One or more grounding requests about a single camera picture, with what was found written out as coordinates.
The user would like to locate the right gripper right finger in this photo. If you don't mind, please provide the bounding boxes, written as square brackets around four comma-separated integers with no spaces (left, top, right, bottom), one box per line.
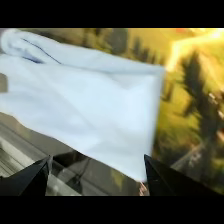
[143,153,222,197]

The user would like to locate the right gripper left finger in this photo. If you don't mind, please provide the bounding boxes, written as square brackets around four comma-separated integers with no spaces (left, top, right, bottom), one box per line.
[0,155,53,197]

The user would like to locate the silver frame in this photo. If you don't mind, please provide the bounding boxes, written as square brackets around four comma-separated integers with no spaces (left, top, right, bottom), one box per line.
[0,112,141,197]

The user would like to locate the light blue shirt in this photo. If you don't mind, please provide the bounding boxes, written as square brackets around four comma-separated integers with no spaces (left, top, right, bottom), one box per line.
[0,28,167,183]

